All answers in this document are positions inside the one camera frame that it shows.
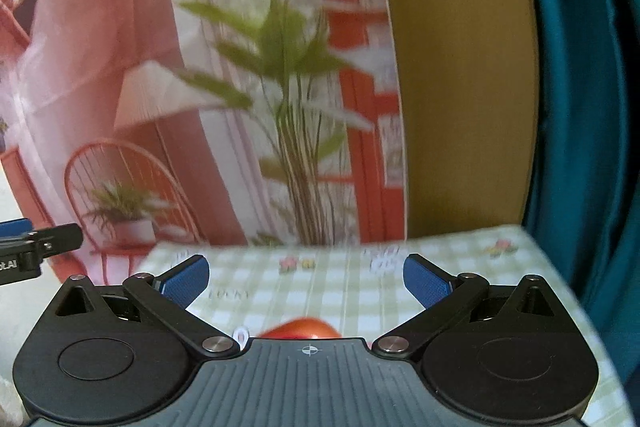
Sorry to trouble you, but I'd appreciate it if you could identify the red bowl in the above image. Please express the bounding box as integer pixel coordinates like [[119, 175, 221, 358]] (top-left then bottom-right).
[[258, 317, 341, 339]]

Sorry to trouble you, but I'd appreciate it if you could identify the green checkered tablecloth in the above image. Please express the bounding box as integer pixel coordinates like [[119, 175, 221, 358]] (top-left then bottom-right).
[[137, 225, 634, 427]]

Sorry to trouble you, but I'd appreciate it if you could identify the teal curtain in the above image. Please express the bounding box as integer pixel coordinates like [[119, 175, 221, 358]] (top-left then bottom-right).
[[508, 0, 640, 388]]

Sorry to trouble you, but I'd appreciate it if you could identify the printed room backdrop cloth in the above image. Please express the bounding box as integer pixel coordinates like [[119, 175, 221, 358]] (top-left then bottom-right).
[[1, 0, 407, 284]]

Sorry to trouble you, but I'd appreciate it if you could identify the yellow wooden board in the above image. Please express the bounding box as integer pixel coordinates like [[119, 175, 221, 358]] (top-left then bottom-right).
[[388, 0, 539, 237]]

